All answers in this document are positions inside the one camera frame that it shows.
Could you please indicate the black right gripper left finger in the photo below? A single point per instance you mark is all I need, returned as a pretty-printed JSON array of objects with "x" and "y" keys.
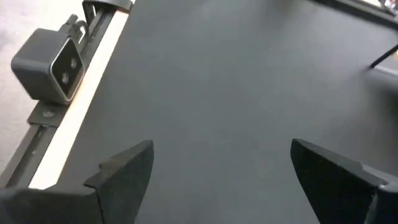
[{"x": 109, "y": 193}]

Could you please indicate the wooden shelf with black legs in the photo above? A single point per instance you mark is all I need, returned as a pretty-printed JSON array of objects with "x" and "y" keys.
[{"x": 384, "y": 57}]

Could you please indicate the black table-level camera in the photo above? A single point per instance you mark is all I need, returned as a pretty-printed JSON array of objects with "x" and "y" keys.
[{"x": 43, "y": 65}]

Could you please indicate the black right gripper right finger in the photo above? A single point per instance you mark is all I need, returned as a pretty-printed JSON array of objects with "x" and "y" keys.
[{"x": 345, "y": 189}]

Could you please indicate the black table mat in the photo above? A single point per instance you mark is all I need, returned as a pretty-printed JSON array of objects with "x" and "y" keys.
[{"x": 233, "y": 93}]

